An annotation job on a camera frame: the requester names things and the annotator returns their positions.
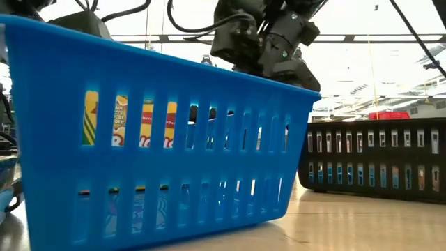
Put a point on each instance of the small round dark fixture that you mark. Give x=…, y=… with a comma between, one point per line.
x=206, y=61

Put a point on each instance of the black plastic slotted basket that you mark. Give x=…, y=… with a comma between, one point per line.
x=383, y=157

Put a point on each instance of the teal rubber band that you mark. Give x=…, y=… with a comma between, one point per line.
x=349, y=173

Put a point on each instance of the red storage bin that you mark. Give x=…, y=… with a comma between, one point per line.
x=388, y=115

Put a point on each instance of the orange rubber band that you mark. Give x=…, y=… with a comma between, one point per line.
x=421, y=176

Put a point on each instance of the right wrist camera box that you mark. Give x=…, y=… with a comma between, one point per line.
x=235, y=43

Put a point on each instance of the yellow green crayon box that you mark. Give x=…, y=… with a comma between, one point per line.
x=90, y=118

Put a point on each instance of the dark flat ceiling fixture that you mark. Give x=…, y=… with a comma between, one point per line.
x=431, y=65

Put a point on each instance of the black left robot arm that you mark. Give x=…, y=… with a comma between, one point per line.
x=83, y=24

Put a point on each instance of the blue plastic slotted basket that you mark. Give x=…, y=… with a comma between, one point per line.
x=174, y=167

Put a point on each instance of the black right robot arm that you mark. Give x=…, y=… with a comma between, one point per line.
x=289, y=31

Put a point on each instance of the grey-blue rubber band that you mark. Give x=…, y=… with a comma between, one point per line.
x=7, y=171

